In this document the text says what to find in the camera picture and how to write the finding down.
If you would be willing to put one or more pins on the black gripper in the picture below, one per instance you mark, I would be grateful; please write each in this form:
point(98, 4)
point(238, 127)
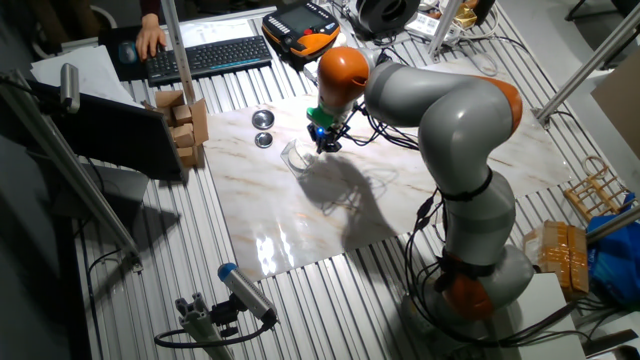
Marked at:
point(327, 134)

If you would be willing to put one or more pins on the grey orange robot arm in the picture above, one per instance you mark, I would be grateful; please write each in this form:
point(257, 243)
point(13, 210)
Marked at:
point(460, 125)

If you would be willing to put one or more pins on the person forearm dark sleeve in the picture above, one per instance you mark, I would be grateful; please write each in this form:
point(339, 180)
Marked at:
point(150, 6)

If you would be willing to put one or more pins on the person hand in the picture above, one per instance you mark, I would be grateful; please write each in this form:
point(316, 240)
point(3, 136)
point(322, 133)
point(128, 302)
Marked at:
point(150, 37)

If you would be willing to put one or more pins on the small round steel dish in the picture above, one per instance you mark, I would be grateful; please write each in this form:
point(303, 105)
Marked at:
point(264, 140)

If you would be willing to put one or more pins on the large round steel dish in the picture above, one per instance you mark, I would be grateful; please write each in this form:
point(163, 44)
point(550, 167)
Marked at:
point(263, 120)

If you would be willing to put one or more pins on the marble pattern table mat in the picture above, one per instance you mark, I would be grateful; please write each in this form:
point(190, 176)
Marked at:
point(280, 215)

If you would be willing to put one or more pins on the cream egg-shaped object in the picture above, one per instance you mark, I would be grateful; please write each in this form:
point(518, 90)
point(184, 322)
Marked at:
point(337, 40)

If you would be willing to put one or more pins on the orange black teach pendant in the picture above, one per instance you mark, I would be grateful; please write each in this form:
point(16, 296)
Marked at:
point(300, 22)

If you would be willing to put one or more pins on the open cardboard carton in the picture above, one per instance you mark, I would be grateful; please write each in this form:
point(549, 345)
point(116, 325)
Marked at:
point(200, 122)

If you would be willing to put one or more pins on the small cardboard box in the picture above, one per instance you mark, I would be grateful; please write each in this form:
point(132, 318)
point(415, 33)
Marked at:
point(182, 136)
point(187, 156)
point(182, 115)

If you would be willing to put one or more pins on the black filament spool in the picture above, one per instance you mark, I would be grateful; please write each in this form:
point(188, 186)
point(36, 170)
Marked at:
point(387, 15)

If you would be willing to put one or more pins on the black computer keyboard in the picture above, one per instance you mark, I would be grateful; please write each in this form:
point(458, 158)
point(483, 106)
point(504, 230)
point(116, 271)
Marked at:
point(210, 57)

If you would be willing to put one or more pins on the white power strip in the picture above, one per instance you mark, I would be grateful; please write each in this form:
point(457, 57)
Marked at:
point(425, 25)

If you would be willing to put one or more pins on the printed white paper sheet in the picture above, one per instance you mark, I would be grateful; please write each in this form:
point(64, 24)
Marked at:
point(215, 31)

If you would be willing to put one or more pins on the gold foil box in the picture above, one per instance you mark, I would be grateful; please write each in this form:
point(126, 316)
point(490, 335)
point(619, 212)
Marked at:
point(465, 16)

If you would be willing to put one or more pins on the black monitor panel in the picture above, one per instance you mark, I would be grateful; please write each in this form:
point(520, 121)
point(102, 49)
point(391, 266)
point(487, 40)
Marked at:
point(115, 135)

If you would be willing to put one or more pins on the grey monitor base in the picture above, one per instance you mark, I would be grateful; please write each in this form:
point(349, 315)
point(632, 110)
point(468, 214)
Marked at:
point(117, 192)

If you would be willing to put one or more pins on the short aluminium profile stand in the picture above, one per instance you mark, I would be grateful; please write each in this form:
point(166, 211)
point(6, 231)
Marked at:
point(200, 325)

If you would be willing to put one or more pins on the black computer mouse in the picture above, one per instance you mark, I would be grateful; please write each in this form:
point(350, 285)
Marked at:
point(127, 52)

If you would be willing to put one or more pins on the black mouse pad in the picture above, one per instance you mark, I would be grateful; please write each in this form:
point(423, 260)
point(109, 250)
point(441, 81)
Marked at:
point(112, 45)

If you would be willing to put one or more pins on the brown taped cardboard parcel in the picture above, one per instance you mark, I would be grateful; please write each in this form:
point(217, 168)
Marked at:
point(555, 255)

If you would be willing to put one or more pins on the long aluminium profile beam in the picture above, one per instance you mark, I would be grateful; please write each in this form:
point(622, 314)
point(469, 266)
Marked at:
point(75, 170)

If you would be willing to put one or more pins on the white paper stack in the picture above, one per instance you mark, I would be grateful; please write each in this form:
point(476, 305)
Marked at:
point(85, 70)

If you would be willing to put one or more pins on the wooden slat rack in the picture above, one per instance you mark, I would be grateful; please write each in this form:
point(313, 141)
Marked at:
point(597, 192)

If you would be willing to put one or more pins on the white cabinet box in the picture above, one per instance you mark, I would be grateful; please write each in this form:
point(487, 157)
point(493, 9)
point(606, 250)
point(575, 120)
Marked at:
point(545, 325)

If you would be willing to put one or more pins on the large cardboard sheet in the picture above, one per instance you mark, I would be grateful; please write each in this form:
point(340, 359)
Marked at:
point(620, 110)

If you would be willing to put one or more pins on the blue plastic bag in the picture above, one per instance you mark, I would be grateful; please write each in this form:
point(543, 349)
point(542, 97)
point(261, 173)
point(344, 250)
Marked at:
point(617, 270)

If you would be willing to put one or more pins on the aluminium profile post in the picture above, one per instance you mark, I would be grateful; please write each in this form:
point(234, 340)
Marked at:
point(442, 27)
point(177, 50)
point(615, 225)
point(590, 62)

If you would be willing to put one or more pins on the silver camera blue cap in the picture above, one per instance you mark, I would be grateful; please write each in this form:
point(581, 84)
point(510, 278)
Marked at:
point(247, 292)

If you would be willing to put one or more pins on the black camera clamp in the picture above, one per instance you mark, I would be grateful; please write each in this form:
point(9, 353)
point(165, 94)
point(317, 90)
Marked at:
point(225, 315)

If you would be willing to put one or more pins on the plain silver camera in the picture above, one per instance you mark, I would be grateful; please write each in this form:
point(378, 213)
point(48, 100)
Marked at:
point(70, 87)

